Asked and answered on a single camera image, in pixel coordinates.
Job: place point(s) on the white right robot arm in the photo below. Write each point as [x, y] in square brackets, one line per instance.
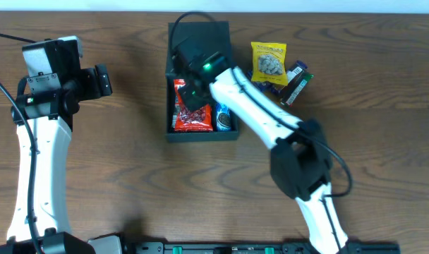
[300, 159]

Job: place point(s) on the black snack packet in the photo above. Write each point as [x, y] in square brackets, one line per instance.
[175, 112]

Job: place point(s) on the red Hacks candy bag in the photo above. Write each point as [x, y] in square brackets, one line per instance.
[185, 120]

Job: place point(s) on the yellow snack bag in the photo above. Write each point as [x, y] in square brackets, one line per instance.
[268, 62]

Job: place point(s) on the blue Oreo cookie pack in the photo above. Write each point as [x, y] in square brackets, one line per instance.
[223, 117]

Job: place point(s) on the dark green box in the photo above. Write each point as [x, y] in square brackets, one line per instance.
[216, 39]

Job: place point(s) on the dark blue Eclipse mint pack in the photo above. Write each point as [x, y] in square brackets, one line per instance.
[295, 70]

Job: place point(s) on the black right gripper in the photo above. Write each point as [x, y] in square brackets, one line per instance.
[192, 99]

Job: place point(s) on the small red green candy bar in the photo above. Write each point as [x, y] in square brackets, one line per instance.
[293, 89]

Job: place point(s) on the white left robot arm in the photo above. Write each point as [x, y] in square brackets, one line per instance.
[42, 110]

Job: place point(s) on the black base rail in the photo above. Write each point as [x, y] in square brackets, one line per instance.
[264, 248]

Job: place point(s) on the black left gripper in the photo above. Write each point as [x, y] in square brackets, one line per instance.
[102, 80]

